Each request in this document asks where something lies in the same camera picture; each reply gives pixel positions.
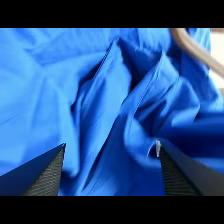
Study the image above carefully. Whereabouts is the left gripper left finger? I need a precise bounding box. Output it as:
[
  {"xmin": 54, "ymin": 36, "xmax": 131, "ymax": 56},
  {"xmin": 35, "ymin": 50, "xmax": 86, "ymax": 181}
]
[{"xmin": 0, "ymin": 143, "xmax": 67, "ymax": 197}]

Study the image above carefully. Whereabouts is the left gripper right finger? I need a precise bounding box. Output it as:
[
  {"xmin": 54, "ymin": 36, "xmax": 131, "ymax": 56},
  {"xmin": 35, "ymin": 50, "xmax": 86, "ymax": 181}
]
[{"xmin": 159, "ymin": 141, "xmax": 224, "ymax": 197}]

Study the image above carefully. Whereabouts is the blue long-sleeved shirt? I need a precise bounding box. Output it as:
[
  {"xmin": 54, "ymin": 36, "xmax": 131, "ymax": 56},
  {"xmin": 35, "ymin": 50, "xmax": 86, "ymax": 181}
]
[{"xmin": 0, "ymin": 28, "xmax": 224, "ymax": 197}]

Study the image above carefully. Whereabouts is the brown clothes hanger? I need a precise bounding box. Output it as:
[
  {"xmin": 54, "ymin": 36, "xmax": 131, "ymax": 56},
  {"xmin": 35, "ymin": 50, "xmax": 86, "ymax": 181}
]
[{"xmin": 169, "ymin": 28, "xmax": 224, "ymax": 80}]

